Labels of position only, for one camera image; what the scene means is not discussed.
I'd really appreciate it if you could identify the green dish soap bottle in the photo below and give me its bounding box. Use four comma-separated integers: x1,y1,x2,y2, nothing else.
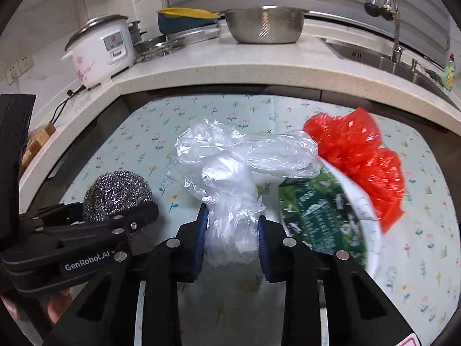
444,53,457,91

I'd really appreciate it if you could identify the white disposable plate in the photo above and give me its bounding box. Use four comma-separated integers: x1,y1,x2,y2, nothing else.
134,162,382,346

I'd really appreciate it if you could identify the steel tray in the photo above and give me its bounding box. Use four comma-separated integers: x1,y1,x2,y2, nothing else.
166,22,221,47

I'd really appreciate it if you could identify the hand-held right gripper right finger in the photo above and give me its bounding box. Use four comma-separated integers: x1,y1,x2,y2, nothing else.
256,215,415,346

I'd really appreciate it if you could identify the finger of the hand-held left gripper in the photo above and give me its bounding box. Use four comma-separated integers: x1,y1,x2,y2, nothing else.
20,202,87,231
53,201,160,250

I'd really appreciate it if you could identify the steel wool scrubber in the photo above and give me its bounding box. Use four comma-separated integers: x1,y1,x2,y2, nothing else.
83,170,154,222

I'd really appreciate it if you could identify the stainless steel sink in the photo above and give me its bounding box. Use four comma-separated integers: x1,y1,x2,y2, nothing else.
320,38,451,98

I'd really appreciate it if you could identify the wooden cutting board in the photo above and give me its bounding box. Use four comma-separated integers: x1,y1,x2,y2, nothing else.
22,123,56,168

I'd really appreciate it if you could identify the steel wire rack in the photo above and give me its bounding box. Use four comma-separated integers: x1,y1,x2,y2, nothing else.
133,35,188,62

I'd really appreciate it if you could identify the clear plastic bag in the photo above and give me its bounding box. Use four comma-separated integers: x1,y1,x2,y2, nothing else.
166,117,323,269

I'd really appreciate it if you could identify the blue yellow plastic basin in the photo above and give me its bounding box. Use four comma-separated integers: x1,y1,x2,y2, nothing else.
156,7,220,34

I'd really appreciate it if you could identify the black power cable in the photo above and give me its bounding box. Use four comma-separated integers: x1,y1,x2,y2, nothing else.
54,84,87,123

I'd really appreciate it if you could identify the stainless steel bowl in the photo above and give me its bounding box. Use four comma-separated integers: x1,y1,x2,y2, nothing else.
219,6,310,44

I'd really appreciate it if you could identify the chrome faucet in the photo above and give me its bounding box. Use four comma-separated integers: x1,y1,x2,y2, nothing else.
364,0,406,63

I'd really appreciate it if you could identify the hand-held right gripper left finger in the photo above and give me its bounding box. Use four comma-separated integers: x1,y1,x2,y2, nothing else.
43,205,210,346

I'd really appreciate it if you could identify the person's left hand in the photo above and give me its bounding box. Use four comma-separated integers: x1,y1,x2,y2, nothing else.
45,287,74,324

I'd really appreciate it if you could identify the white rice cooker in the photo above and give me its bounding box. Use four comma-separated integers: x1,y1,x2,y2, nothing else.
61,14,137,89

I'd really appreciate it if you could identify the dark scouring pad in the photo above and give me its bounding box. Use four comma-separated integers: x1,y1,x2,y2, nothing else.
423,67,446,87

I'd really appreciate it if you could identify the green foil packet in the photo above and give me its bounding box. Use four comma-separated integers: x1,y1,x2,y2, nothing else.
278,173,371,260

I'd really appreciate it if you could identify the white wall socket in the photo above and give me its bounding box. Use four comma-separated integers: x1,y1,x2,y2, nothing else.
16,56,34,75
3,61,18,85

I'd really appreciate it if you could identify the floral tablecloth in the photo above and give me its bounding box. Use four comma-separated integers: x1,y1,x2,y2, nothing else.
59,94,458,346

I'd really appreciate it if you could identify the red plastic bag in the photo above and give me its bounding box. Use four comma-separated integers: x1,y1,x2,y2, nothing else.
303,107,407,235

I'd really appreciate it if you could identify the small steel pot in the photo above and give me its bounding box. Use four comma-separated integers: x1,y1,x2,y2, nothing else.
127,20,148,44

